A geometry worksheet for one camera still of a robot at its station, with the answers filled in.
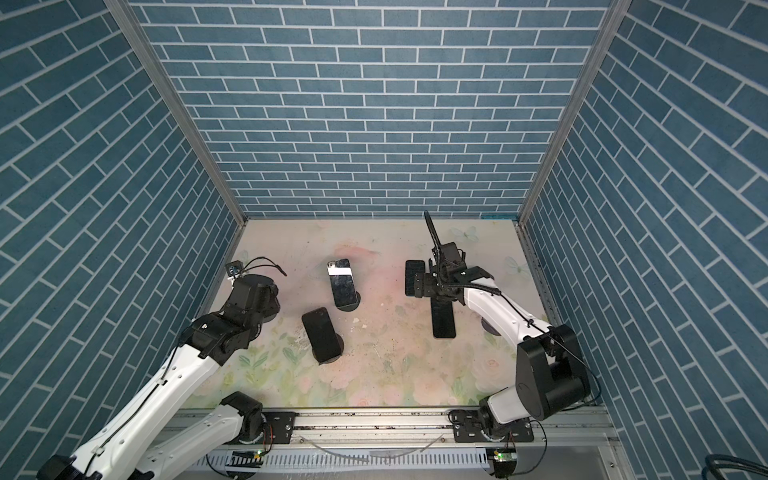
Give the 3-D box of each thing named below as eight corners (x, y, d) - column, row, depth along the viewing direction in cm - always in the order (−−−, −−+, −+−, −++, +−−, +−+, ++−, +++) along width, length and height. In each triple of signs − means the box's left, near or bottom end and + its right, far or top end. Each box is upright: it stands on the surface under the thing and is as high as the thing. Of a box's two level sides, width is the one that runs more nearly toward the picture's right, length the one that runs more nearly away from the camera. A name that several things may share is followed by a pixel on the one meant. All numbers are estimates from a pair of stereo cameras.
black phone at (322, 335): (320, 367, 85) (310, 351, 75) (311, 334, 91) (301, 315, 81) (343, 358, 87) (336, 340, 77) (333, 326, 93) (325, 306, 83)
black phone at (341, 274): (339, 313, 96) (333, 293, 86) (333, 283, 103) (326, 261, 94) (361, 307, 97) (357, 287, 88) (353, 277, 105) (349, 256, 95)
